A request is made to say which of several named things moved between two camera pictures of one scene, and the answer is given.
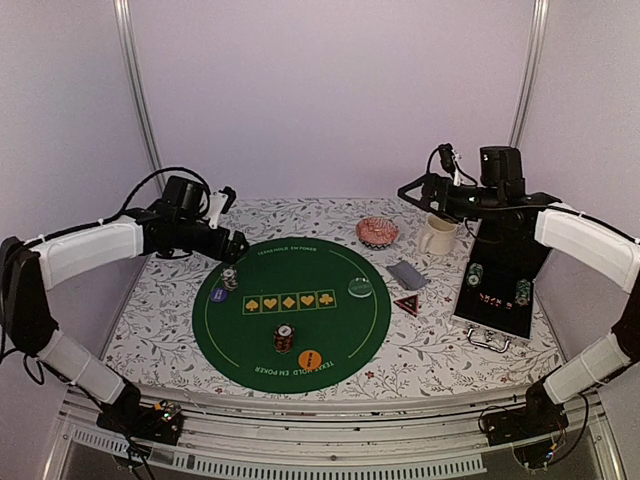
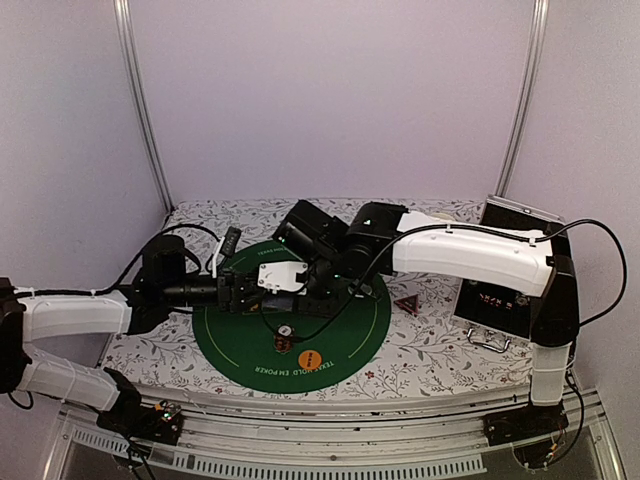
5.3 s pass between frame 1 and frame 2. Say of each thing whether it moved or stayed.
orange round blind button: stayed
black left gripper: moved
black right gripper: moved
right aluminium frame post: stayed
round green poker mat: stayed
